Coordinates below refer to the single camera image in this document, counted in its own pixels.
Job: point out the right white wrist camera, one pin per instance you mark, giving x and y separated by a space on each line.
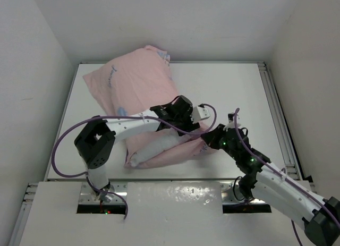
231 124

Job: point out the pink princess pillowcase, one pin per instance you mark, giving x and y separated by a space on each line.
133 83

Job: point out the white foam front board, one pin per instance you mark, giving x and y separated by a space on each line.
159 214

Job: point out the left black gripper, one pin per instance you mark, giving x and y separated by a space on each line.
189 123

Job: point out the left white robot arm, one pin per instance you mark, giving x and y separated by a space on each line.
96 140

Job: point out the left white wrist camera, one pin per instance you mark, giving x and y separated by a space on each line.
199 113

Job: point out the white pillow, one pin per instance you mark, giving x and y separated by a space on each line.
156 147

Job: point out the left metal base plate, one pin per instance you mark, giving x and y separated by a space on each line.
89 197

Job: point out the metal base plate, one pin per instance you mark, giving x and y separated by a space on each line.
89 197
232 194

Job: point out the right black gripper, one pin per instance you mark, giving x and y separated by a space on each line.
211 137

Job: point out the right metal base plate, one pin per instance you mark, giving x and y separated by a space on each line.
232 194

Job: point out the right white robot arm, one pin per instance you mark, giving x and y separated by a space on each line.
316 215

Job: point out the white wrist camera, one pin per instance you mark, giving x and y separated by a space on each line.
231 124
199 113

